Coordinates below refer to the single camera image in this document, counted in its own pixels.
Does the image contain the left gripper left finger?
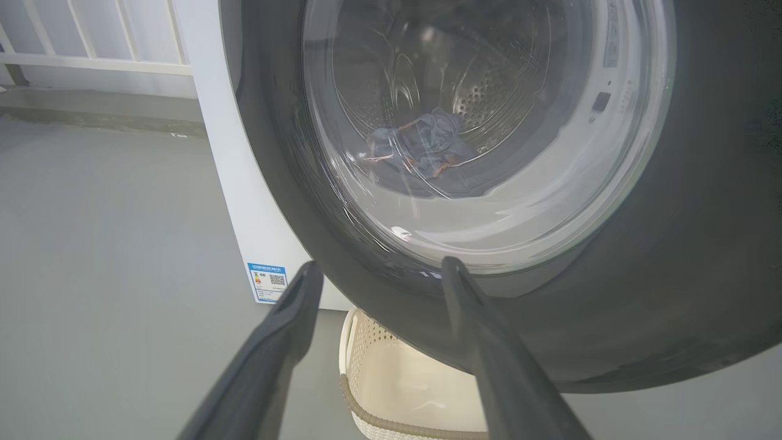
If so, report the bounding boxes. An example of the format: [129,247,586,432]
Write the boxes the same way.
[177,261,324,440]

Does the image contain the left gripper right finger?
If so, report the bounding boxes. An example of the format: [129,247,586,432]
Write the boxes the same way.
[440,256,593,440]

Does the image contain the black round glass washer door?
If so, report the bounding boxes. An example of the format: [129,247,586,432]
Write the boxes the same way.
[219,0,782,395]

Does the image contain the blue cartoon print garment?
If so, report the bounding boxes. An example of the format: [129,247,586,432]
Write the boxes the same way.
[397,109,477,181]
[365,127,407,163]

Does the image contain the white front-load washing machine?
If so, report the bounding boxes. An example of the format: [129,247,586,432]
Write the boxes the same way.
[174,0,355,311]

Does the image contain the steel washing machine drum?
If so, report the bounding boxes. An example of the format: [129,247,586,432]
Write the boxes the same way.
[330,0,550,196]

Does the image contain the blue energy label sticker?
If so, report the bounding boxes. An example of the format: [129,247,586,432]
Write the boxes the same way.
[247,263,288,304]

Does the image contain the cream perforated laundry basket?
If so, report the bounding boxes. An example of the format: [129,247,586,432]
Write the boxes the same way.
[339,307,489,440]

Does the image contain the white slatted railing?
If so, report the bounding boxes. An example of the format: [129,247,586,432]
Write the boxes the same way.
[0,0,193,77]

